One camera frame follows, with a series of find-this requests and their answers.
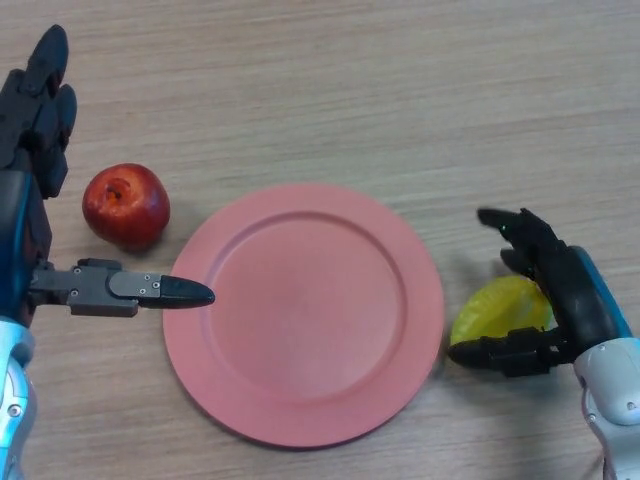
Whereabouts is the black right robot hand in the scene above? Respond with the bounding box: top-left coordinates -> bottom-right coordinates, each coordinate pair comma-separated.
447,207 -> 634,377

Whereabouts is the pink round plate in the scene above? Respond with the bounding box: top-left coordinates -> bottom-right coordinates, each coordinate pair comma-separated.
162,182 -> 445,449

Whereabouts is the yellow starfruit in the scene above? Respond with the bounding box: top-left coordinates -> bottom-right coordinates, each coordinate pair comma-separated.
449,275 -> 555,351

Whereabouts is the red apple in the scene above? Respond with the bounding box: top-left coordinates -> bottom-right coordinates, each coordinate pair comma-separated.
81,163 -> 171,253

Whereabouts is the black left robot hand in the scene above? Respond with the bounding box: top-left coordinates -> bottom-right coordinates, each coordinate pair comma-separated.
0,24 -> 217,330

